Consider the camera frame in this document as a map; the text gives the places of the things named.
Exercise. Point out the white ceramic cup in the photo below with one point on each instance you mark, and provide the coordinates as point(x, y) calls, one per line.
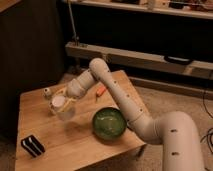
point(56, 105)

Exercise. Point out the wooden shelf beam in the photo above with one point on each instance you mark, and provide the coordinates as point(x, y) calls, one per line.
point(138, 60)

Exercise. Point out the black and white eraser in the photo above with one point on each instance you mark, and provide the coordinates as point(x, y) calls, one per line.
point(32, 146)

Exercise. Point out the green bowl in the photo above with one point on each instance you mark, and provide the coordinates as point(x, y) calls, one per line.
point(108, 123)

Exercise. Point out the orange marker pen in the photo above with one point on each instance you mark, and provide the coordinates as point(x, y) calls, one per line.
point(100, 91)

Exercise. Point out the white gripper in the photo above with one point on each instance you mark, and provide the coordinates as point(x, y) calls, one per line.
point(70, 102)

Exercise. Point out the small clear bottle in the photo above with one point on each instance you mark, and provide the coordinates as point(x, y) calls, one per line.
point(47, 93)

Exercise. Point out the wooden table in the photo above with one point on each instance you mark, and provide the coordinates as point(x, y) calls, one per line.
point(69, 145)

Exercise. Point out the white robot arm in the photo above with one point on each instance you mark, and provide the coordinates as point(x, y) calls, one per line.
point(175, 131)

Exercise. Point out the metal stand pole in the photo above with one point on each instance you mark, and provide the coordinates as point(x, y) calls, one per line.
point(75, 37)

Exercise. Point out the upper wooden shelf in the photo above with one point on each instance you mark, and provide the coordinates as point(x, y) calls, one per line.
point(149, 7)

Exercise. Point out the black handle on beam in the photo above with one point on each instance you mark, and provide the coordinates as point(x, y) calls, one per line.
point(178, 60)

